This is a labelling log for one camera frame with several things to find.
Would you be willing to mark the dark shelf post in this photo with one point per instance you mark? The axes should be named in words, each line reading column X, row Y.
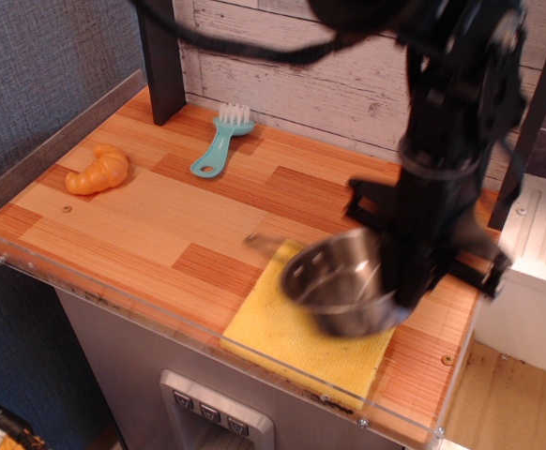
column 513, row 181
column 162, row 60

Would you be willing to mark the orange toy croissant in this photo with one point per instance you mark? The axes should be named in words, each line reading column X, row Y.
column 109, row 169

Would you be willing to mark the white toy sink unit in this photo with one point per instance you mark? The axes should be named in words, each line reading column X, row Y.
column 515, row 322

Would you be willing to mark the yellow towel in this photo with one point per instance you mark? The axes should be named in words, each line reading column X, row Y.
column 273, row 334

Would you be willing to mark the dark left shelf post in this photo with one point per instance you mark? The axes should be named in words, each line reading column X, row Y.
column 162, row 60

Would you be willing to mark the teal dish brush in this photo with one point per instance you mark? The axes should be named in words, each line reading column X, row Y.
column 233, row 120

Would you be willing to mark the dark right shelf post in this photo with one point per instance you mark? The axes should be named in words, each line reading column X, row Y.
column 513, row 181

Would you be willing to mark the orange object bottom left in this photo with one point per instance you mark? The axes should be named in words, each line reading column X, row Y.
column 23, row 441

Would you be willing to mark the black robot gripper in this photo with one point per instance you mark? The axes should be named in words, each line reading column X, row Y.
column 428, row 230

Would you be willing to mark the stainless steel pot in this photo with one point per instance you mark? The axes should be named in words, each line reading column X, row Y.
column 338, row 282

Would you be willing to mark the clear acrylic table guard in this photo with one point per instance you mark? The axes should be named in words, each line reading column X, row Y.
column 144, row 299

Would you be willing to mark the silver toy fridge cabinet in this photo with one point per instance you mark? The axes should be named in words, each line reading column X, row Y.
column 164, row 394

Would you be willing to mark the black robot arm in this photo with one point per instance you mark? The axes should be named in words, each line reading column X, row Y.
column 463, row 75

